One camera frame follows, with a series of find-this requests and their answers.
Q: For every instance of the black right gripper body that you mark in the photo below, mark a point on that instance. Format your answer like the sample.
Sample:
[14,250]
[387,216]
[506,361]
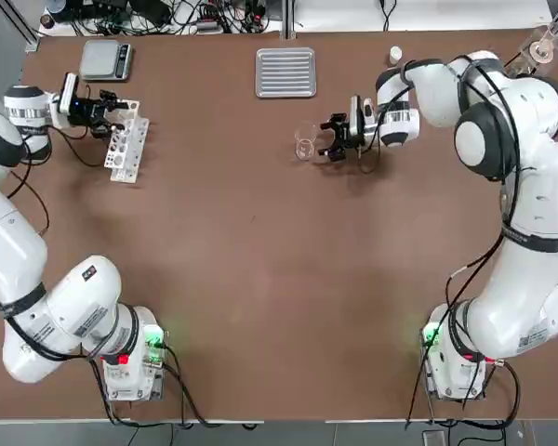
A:
[345,137]

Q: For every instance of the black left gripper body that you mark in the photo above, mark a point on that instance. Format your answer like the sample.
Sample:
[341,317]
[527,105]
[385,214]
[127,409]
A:
[83,113]

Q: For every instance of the clear glass beaker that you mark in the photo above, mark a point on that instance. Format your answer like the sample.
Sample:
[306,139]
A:
[305,148]

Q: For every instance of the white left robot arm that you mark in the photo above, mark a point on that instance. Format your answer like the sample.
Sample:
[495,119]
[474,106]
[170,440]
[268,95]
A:
[9,251]

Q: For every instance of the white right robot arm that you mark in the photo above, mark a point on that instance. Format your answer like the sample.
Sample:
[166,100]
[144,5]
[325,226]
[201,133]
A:
[516,288]

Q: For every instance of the white test tube rack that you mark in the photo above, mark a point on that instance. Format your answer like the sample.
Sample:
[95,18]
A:
[123,176]

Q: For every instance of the silver digital scale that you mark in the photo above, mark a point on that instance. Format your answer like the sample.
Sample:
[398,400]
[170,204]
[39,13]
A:
[100,58]

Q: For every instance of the ribbed metal tray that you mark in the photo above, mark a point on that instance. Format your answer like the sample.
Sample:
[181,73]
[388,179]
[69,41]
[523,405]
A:
[286,73]

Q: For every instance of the dark tape roll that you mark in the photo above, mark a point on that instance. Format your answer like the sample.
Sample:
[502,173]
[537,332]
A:
[47,21]

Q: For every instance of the round glass flask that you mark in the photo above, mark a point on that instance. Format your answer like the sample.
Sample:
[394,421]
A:
[541,50]

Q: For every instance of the aluminium frame post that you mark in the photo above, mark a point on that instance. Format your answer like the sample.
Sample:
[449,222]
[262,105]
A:
[32,32]
[288,18]

